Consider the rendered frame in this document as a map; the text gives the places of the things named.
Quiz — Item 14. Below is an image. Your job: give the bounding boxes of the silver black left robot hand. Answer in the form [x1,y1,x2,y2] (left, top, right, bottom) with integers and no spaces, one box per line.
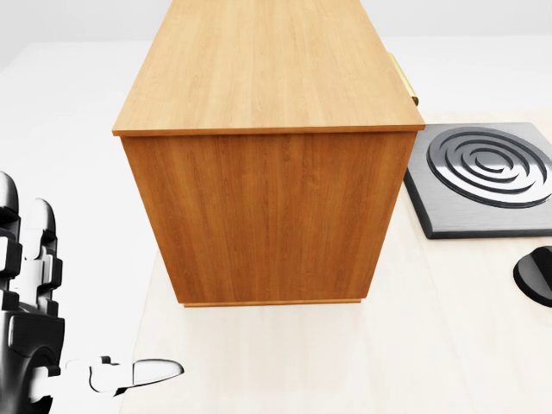
[0,171,186,414]

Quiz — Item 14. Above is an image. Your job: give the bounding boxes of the wooden cabinet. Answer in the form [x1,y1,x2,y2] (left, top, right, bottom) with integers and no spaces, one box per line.
[111,0,427,309]

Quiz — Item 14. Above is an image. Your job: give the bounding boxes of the flat dark stove plate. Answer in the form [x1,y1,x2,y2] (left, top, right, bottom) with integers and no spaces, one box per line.
[403,122,552,241]

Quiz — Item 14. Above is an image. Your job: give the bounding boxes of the round black knob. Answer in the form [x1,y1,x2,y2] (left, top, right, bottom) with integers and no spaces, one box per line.
[512,246,552,309]

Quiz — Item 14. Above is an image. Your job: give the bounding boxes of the brass drawer handle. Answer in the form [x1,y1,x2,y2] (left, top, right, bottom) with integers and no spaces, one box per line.
[386,53,420,108]

